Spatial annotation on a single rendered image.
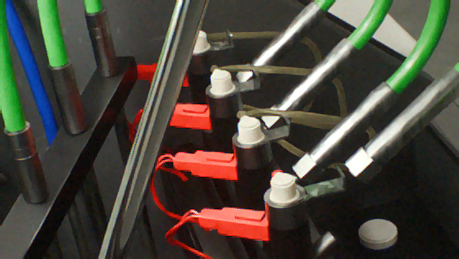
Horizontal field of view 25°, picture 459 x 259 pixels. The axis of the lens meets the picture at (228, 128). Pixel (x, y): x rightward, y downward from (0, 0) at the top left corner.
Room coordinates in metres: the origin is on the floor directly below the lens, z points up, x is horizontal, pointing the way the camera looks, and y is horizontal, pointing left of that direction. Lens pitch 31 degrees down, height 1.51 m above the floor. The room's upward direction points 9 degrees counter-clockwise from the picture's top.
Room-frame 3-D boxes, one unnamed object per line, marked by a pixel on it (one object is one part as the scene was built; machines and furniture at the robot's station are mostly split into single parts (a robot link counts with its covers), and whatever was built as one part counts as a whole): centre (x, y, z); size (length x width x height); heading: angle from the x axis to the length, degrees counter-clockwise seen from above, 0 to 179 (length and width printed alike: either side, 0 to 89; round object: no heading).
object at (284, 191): (0.57, -0.03, 1.10); 0.02 x 0.02 x 0.03
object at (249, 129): (0.65, -0.02, 1.10); 0.02 x 0.02 x 0.03
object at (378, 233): (0.84, -0.13, 0.84); 0.04 x 0.04 x 0.01
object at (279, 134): (0.65, -0.03, 1.10); 0.03 x 0.02 x 0.01; 101
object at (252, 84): (0.73, -0.01, 1.10); 0.03 x 0.02 x 0.01; 101
